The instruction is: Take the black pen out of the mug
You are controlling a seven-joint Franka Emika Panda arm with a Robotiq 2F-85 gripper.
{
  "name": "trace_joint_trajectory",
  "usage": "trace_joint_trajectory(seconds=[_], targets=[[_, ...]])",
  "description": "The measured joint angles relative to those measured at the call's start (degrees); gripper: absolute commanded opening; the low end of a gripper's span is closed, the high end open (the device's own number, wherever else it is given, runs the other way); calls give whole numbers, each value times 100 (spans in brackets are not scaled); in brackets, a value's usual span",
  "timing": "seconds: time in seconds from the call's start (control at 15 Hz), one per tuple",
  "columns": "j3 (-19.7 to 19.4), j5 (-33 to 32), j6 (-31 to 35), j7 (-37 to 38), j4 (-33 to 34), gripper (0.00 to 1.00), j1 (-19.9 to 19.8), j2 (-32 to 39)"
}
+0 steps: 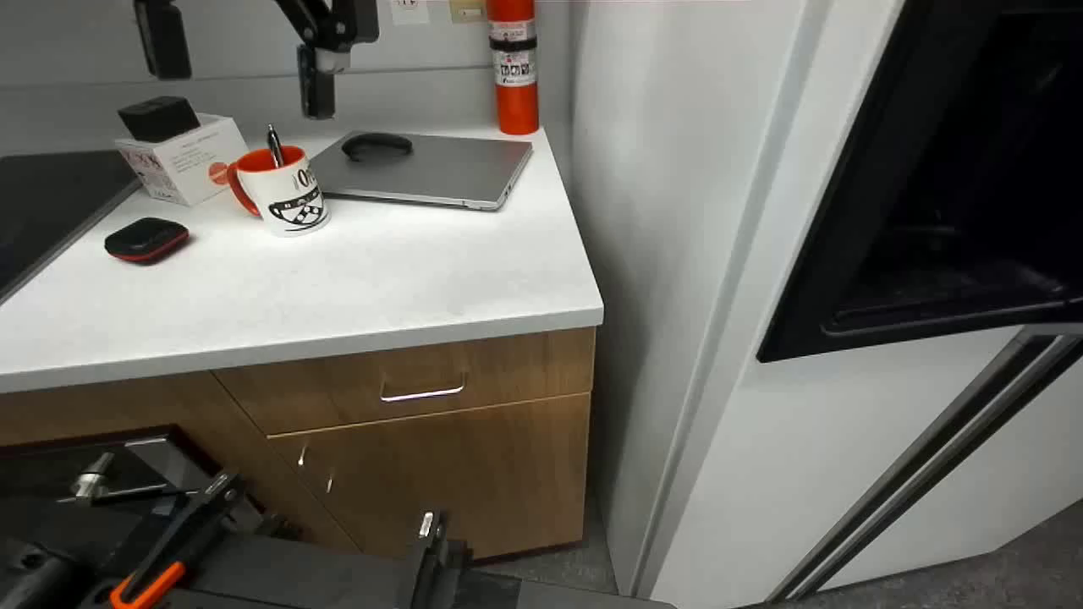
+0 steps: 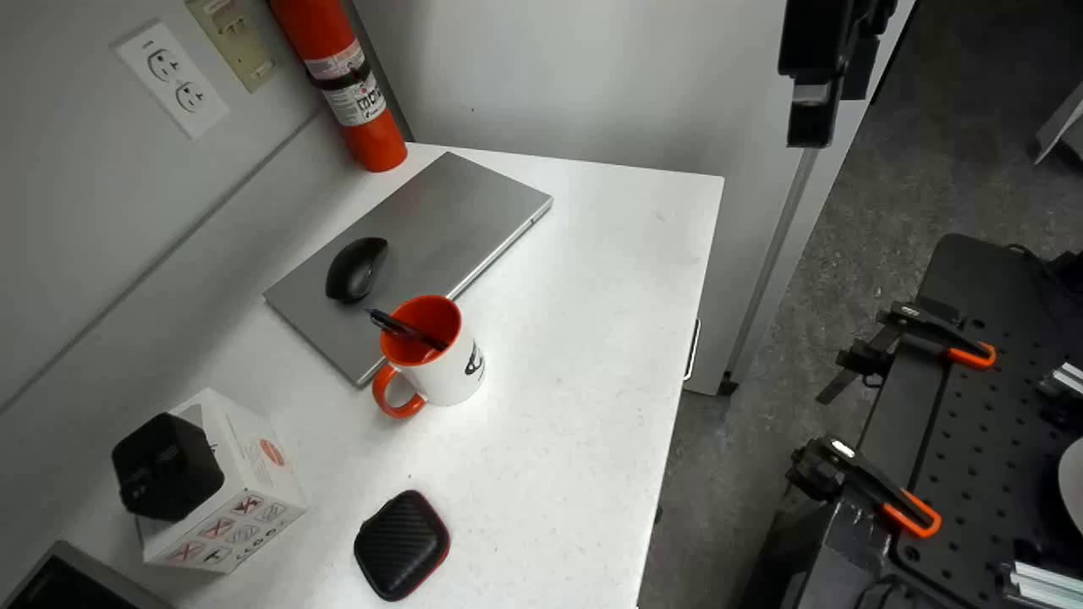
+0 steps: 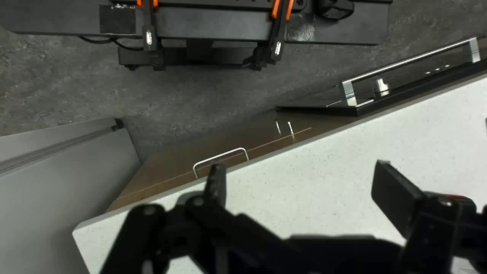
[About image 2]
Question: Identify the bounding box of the black pen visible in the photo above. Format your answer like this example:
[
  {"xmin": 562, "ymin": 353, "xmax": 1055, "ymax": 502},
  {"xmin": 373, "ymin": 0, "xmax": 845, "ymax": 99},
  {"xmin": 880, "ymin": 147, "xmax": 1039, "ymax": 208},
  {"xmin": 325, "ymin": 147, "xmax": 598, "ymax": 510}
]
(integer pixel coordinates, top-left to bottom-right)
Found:
[{"xmin": 366, "ymin": 304, "xmax": 450, "ymax": 357}]

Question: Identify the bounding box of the white mug orange inside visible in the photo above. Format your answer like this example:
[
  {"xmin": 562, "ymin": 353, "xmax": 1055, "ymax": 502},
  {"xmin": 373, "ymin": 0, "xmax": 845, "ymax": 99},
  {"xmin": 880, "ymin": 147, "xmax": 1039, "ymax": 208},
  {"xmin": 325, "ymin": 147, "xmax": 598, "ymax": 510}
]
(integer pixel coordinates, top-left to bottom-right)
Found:
[{"xmin": 368, "ymin": 293, "xmax": 490, "ymax": 424}]

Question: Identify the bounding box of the silver closed laptop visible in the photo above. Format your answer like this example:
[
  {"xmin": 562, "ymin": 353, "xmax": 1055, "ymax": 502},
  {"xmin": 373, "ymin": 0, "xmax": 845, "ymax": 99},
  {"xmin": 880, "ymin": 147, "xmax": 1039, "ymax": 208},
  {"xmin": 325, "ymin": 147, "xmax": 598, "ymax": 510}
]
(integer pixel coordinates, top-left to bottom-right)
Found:
[{"xmin": 262, "ymin": 149, "xmax": 560, "ymax": 393}]

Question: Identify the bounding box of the black computer mouse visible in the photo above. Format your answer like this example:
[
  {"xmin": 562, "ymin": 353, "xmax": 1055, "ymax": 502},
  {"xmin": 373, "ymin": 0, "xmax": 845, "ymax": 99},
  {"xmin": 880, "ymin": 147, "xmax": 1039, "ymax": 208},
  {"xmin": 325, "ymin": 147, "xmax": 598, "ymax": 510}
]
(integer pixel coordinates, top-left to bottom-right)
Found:
[{"xmin": 322, "ymin": 234, "xmax": 391, "ymax": 307}]

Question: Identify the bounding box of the black square puck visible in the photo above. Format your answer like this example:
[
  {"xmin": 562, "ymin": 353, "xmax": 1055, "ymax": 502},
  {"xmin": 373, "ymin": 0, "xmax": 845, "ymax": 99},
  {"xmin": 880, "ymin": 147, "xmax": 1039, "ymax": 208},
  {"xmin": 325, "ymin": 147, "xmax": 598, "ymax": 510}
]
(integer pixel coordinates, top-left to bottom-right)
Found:
[{"xmin": 349, "ymin": 487, "xmax": 452, "ymax": 607}]

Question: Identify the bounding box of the red fire extinguisher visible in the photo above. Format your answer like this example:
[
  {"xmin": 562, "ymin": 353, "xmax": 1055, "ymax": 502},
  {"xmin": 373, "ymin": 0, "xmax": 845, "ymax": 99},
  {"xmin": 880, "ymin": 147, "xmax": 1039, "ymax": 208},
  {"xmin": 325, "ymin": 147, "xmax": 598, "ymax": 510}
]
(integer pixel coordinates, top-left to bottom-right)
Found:
[{"xmin": 263, "ymin": 0, "xmax": 413, "ymax": 178}]

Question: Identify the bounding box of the white cardboard box red print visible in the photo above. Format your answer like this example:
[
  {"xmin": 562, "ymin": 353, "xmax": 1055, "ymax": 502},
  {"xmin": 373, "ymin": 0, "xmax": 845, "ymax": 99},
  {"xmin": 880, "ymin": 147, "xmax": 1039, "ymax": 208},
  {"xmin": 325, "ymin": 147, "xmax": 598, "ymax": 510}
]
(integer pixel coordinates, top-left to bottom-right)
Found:
[{"xmin": 135, "ymin": 385, "xmax": 312, "ymax": 576}]

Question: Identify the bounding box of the black cube-shaped device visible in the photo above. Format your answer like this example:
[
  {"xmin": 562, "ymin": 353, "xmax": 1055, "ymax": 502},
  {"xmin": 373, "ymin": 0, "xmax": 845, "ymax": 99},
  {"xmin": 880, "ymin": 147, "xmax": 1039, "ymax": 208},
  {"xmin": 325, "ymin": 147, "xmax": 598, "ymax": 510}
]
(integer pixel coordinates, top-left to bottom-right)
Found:
[{"xmin": 109, "ymin": 411, "xmax": 226, "ymax": 526}]

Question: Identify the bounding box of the black perforated breadboard table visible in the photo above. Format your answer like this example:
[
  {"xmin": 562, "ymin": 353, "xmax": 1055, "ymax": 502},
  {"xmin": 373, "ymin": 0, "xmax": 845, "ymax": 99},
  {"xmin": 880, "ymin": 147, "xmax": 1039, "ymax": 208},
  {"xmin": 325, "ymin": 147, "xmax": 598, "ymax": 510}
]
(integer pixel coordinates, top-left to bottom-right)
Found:
[{"xmin": 776, "ymin": 232, "xmax": 1083, "ymax": 609}]

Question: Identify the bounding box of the grey furniture piece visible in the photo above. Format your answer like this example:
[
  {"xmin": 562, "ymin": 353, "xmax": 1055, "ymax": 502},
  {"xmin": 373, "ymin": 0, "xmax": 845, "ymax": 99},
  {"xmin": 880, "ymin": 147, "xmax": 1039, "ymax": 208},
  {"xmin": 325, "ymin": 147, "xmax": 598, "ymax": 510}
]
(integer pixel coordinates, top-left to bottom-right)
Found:
[{"xmin": 1031, "ymin": 78, "xmax": 1083, "ymax": 174}]

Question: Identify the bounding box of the white round disc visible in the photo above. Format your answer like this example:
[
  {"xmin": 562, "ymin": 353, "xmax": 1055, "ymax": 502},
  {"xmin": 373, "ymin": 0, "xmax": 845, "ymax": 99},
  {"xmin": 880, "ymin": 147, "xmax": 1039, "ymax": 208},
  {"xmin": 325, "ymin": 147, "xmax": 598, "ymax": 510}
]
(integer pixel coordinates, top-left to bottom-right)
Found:
[{"xmin": 1055, "ymin": 435, "xmax": 1083, "ymax": 534}]

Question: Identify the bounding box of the silver aluminium extrusion bar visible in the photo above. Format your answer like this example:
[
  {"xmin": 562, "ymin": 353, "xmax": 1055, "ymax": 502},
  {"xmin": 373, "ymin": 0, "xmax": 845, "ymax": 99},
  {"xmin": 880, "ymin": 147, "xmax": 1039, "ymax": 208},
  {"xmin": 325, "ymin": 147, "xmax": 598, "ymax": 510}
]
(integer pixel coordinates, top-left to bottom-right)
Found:
[{"xmin": 996, "ymin": 558, "xmax": 1083, "ymax": 609}]

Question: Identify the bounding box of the grey metal post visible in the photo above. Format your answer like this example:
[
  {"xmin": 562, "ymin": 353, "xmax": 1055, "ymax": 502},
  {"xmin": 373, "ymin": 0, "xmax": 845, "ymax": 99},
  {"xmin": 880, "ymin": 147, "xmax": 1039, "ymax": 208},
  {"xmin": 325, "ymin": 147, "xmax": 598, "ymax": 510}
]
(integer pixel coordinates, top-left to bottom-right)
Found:
[{"xmin": 716, "ymin": 143, "xmax": 822, "ymax": 400}]

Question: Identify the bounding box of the black device on post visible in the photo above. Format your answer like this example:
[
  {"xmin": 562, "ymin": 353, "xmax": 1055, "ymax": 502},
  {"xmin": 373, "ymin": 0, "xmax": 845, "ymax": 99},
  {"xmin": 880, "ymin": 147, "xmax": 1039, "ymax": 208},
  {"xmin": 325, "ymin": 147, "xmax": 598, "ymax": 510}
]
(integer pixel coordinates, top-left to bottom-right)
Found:
[{"xmin": 776, "ymin": 0, "xmax": 904, "ymax": 154}]

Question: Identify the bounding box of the black clamp orange handle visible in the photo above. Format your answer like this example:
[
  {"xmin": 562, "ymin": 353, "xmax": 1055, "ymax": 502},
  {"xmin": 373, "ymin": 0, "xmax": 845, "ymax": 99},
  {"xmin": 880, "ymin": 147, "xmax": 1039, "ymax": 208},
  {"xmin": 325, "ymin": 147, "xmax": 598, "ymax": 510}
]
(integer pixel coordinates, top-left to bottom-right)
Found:
[
  {"xmin": 786, "ymin": 435, "xmax": 946, "ymax": 544},
  {"xmin": 816, "ymin": 297, "xmax": 1002, "ymax": 411}
]

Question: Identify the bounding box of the beige wall switch plate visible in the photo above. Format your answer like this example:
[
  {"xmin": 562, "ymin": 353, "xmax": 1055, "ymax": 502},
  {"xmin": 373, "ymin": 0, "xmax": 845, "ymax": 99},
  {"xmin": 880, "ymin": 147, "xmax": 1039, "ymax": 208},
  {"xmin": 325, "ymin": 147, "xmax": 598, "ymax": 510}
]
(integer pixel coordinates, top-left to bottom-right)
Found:
[{"xmin": 182, "ymin": 0, "xmax": 278, "ymax": 96}]

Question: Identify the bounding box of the white wall power outlet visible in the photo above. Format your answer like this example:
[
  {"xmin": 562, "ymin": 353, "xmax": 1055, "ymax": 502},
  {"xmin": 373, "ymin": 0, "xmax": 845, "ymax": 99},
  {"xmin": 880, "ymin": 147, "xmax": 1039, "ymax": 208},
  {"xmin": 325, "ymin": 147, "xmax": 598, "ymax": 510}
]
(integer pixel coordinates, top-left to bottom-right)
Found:
[{"xmin": 115, "ymin": 21, "xmax": 234, "ymax": 143}]

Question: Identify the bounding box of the dark screen grey frame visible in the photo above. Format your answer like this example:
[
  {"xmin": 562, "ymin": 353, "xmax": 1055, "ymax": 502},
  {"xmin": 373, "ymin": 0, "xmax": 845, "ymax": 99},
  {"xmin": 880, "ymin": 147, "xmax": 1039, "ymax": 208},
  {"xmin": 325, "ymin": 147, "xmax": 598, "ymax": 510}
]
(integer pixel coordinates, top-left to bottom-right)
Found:
[{"xmin": 0, "ymin": 540, "xmax": 177, "ymax": 609}]

